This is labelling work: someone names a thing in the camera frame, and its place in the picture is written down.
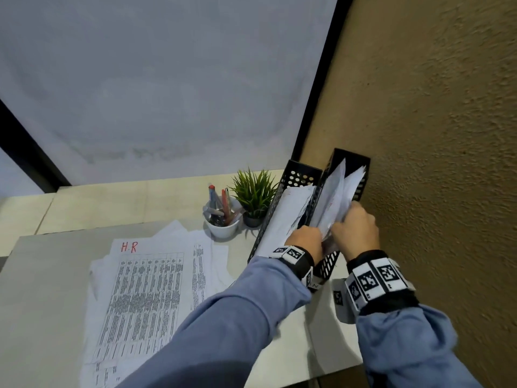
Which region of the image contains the person's left hand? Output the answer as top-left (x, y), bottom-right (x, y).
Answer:
top-left (284, 226), bottom-right (324, 265)

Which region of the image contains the person's right hand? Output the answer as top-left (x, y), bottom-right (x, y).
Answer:
top-left (331, 200), bottom-right (381, 262)

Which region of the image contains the pile of printed papers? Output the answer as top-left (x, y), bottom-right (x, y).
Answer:
top-left (79, 220), bottom-right (237, 388)

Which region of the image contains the person's left forearm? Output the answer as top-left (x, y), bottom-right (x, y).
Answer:
top-left (117, 256), bottom-right (312, 388)

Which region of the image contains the person's right forearm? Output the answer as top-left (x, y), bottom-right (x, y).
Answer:
top-left (355, 304), bottom-right (481, 388)

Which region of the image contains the black left wrist band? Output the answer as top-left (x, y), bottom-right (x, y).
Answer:
top-left (268, 245), bottom-right (315, 281)

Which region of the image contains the black wrist band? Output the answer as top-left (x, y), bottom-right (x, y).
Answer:
top-left (345, 250), bottom-right (420, 316)
top-left (268, 245), bottom-right (315, 281)

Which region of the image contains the black right wrist band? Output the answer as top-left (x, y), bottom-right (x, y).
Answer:
top-left (345, 250), bottom-right (420, 316)

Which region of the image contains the green potted plant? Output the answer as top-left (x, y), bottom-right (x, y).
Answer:
top-left (229, 168), bottom-right (280, 229)

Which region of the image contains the white pen cup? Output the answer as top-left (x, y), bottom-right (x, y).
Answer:
top-left (203, 197), bottom-right (243, 240)

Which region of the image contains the orange pen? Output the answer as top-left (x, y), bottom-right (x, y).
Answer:
top-left (220, 188), bottom-right (232, 223)

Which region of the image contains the black corner trim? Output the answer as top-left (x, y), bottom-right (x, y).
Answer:
top-left (290, 0), bottom-right (355, 162)

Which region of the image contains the beige table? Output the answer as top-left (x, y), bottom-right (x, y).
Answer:
top-left (0, 220), bottom-right (364, 388)

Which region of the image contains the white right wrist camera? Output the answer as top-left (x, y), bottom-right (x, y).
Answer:
top-left (332, 278), bottom-right (357, 324)

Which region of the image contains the black wall post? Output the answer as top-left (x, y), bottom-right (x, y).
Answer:
top-left (0, 100), bottom-right (73, 193)

